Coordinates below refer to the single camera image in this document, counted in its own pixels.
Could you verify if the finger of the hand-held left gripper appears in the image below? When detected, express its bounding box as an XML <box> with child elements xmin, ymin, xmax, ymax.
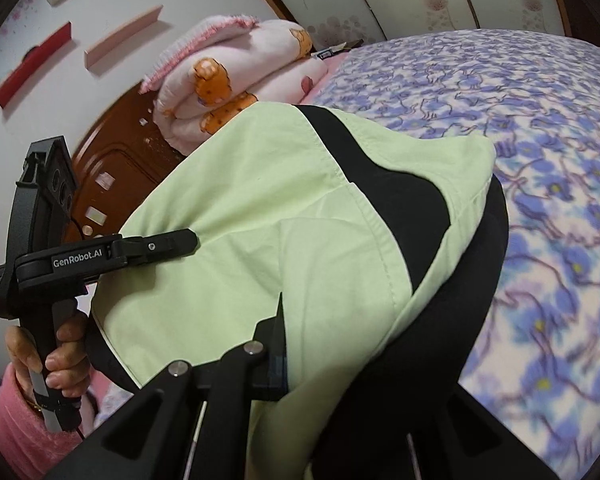
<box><xmin>107</xmin><ymin>228</ymin><xmax>200</xmax><ymax>267</ymax></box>

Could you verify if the small dark box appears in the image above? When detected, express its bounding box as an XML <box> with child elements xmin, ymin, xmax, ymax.
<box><xmin>314</xmin><ymin>39</ymin><xmax>366</xmax><ymax>62</ymax></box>

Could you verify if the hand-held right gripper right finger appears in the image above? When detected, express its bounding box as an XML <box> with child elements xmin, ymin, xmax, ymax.
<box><xmin>404</xmin><ymin>389</ymin><xmax>561</xmax><ymax>480</ymax></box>

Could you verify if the wooden headboard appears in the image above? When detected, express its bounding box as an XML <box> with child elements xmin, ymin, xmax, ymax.
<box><xmin>62</xmin><ymin>84</ymin><xmax>182</xmax><ymax>242</ymax></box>

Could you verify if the green and black hooded jacket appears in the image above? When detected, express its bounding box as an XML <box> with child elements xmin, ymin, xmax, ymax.
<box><xmin>84</xmin><ymin>102</ymin><xmax>511</xmax><ymax>480</ymax></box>

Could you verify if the folded bear print quilt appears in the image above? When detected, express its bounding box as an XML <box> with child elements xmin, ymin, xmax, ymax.
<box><xmin>140</xmin><ymin>13</ymin><xmax>331</xmax><ymax>157</ymax></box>

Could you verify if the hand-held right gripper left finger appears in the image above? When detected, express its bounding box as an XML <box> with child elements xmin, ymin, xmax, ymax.
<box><xmin>45</xmin><ymin>293</ymin><xmax>289</xmax><ymax>480</ymax></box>

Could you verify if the pink wall shelf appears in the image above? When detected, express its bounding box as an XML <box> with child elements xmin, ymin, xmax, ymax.
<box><xmin>84</xmin><ymin>5</ymin><xmax>164</xmax><ymax>69</ymax></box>

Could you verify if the red wall shelf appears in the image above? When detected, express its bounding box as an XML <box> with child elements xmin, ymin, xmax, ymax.
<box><xmin>0</xmin><ymin>22</ymin><xmax>74</xmax><ymax>109</ymax></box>

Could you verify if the person's left hand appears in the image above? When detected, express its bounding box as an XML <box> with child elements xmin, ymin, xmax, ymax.
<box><xmin>5</xmin><ymin>309</ymin><xmax>92</xmax><ymax>404</ymax></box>

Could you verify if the person's left forearm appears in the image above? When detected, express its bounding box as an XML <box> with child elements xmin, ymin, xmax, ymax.
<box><xmin>0</xmin><ymin>362</ymin><xmax>97</xmax><ymax>480</ymax></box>

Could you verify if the purple floral blanket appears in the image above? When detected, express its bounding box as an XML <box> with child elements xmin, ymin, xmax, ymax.
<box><xmin>307</xmin><ymin>29</ymin><xmax>600</xmax><ymax>480</ymax></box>

